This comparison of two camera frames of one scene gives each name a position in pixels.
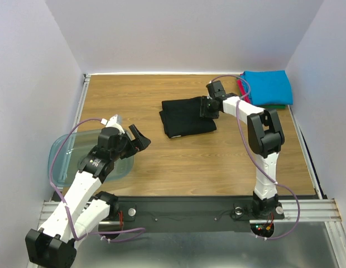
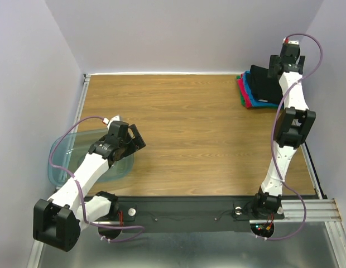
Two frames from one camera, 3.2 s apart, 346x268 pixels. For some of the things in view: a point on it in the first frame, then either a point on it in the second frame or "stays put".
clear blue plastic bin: (75, 147) stays put
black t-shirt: (182, 117) → (264, 89)
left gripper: (140, 142) stays put
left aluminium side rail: (82, 96) stays put
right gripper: (203, 106) → (286, 66)
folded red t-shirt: (241, 91) stays put
